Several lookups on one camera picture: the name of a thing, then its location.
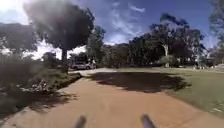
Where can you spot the pale paved road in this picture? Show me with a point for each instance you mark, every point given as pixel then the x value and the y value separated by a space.
pixel 96 71

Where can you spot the slim leafy tree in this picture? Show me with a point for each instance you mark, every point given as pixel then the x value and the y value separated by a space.
pixel 95 43

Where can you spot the white car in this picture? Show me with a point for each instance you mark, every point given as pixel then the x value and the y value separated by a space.
pixel 81 66

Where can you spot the orange-brown dirt path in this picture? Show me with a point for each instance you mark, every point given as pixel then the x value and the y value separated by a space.
pixel 110 106

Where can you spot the group of tall trees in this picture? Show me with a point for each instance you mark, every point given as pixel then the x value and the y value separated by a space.
pixel 166 46

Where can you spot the small tree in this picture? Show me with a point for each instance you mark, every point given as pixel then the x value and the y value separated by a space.
pixel 50 58

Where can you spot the large dark-crowned tree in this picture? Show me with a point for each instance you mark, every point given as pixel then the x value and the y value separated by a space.
pixel 61 26

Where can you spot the robot's own part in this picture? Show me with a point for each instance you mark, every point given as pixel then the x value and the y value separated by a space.
pixel 80 122
pixel 147 121

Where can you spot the low bushes beside path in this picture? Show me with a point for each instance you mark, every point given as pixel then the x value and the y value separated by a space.
pixel 23 78

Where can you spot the green grass field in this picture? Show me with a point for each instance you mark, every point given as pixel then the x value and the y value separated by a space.
pixel 203 86

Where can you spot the row of dark trees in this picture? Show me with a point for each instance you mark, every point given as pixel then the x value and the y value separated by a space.
pixel 15 38

